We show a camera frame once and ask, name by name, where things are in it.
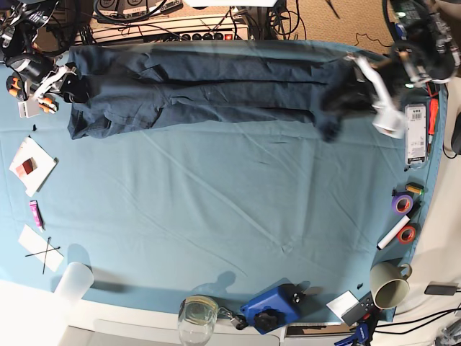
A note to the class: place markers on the light blue table cloth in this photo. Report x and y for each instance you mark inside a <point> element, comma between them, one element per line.
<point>222,209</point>

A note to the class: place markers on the beige ceramic mug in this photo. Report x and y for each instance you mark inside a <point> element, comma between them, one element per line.
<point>389,284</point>

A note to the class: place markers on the yellow green battery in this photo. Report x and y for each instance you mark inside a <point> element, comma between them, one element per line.
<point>415,189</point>

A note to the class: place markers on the white box with red swatch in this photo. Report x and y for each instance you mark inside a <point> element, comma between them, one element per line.
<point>32,165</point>

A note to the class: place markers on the white paper card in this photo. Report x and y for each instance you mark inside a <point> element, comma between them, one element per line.
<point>40,248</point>

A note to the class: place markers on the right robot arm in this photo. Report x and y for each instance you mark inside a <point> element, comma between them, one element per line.
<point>20,29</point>

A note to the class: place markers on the grey remote control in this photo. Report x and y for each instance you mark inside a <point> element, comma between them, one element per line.
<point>364,306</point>

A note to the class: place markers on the dark blue T-shirt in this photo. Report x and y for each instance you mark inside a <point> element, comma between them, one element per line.
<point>161,85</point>

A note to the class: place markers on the white business card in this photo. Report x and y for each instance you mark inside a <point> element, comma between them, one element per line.
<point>342,304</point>

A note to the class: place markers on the white power strip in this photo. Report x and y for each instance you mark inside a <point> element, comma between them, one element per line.
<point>215,26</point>

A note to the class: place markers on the pink glue tube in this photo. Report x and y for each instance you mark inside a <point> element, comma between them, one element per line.
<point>36,215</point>

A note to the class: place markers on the red screwdriver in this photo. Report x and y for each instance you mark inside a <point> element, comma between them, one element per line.
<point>433,112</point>

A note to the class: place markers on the white marker pen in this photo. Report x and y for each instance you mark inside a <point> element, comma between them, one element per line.
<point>392,233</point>

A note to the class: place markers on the clear blister package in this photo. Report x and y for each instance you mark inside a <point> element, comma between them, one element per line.
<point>416,134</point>

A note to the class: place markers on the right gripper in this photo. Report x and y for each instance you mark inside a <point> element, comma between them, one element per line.
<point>38,67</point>

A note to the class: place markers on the frosted plastic cup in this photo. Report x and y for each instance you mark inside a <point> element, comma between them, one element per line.
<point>75,282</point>

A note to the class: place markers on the silver padlock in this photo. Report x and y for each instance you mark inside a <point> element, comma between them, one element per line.
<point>237,320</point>

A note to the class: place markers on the clear drinking glass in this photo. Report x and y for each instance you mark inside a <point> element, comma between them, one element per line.
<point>196,320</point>

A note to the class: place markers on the red tape roll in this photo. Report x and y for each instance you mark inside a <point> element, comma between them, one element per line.
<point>407,234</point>

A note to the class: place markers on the orange black utility knife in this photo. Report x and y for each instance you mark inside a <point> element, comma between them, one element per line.
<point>28,106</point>

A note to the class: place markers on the blue clamp device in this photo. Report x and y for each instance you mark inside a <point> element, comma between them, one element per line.
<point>274,308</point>

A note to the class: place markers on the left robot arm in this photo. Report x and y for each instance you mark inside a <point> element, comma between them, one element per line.
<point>417,21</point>

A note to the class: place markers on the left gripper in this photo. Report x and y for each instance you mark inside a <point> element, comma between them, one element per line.
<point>417,59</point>

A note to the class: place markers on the purple tape roll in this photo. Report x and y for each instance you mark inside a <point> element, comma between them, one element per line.
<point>401,204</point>

